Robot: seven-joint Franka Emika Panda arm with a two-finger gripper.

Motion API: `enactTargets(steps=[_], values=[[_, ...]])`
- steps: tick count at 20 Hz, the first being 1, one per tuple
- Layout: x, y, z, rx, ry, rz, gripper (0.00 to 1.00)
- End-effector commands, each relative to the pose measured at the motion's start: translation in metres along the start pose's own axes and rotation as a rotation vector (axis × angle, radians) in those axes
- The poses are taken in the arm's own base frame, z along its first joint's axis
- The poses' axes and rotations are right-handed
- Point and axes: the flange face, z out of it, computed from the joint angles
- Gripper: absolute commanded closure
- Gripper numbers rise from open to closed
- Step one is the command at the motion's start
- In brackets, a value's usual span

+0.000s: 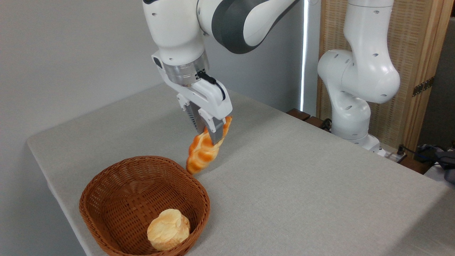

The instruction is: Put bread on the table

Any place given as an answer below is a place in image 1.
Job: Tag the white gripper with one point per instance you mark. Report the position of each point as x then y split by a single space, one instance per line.
209 97

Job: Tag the brown wicker basket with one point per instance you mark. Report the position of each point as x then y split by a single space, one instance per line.
113 199

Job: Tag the grey device at table edge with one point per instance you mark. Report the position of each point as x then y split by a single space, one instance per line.
450 175

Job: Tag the white power strip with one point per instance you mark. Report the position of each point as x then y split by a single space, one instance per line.
392 155

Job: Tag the long braided golden bread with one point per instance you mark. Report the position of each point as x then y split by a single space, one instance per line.
202 156

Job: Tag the wooden rattan folding screen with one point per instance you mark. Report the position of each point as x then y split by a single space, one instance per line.
416 46

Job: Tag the dark brown wooden block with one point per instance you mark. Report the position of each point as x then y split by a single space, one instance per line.
315 122
298 114

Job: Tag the dark metal hinge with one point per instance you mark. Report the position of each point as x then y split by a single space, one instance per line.
423 86

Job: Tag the round pale bread roll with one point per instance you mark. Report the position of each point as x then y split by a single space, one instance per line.
168 229

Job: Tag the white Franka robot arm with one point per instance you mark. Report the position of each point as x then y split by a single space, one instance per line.
177 25

